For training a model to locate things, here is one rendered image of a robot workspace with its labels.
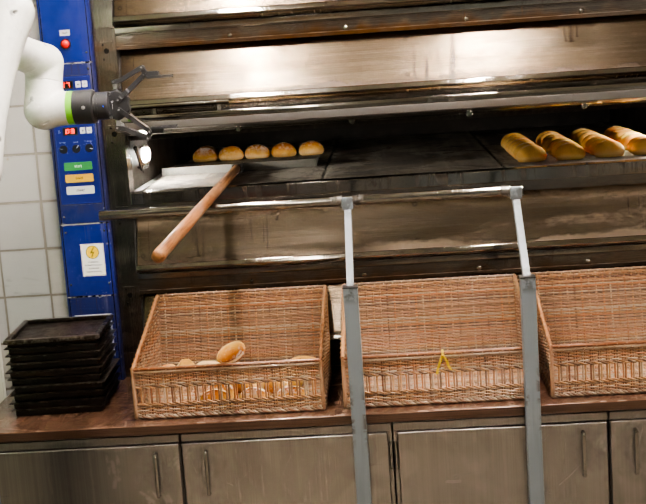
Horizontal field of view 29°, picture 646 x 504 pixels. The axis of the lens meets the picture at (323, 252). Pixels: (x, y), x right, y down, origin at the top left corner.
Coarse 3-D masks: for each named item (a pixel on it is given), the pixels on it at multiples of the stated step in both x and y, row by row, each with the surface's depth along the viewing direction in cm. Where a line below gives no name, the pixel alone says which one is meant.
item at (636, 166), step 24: (504, 168) 396; (528, 168) 392; (552, 168) 392; (576, 168) 391; (600, 168) 391; (624, 168) 391; (144, 192) 399; (168, 192) 398; (192, 192) 398; (240, 192) 397; (264, 192) 397; (288, 192) 397; (312, 192) 396; (336, 192) 396
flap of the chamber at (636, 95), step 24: (528, 96) 374; (552, 96) 374; (576, 96) 373; (600, 96) 373; (624, 96) 372; (168, 120) 380; (192, 120) 379; (216, 120) 379; (240, 120) 379; (264, 120) 378; (288, 120) 378; (312, 120) 383; (336, 120) 389; (360, 120) 395
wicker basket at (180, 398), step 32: (288, 288) 398; (320, 288) 398; (160, 320) 400; (192, 320) 400; (224, 320) 399; (256, 320) 398; (288, 320) 397; (320, 320) 397; (160, 352) 399; (192, 352) 398; (256, 352) 397; (288, 352) 397; (320, 352) 358; (160, 384) 358; (192, 384) 358; (224, 384) 357; (288, 384) 356; (320, 384) 355; (160, 416) 359; (192, 416) 359
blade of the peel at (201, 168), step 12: (312, 156) 476; (168, 168) 445; (180, 168) 445; (192, 168) 445; (204, 168) 445; (216, 168) 445; (228, 168) 444; (252, 168) 444; (264, 168) 444; (276, 168) 444
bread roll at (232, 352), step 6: (234, 342) 392; (240, 342) 393; (222, 348) 392; (228, 348) 391; (234, 348) 391; (240, 348) 392; (222, 354) 391; (228, 354) 391; (234, 354) 391; (240, 354) 391; (222, 360) 392; (228, 360) 391; (234, 360) 391
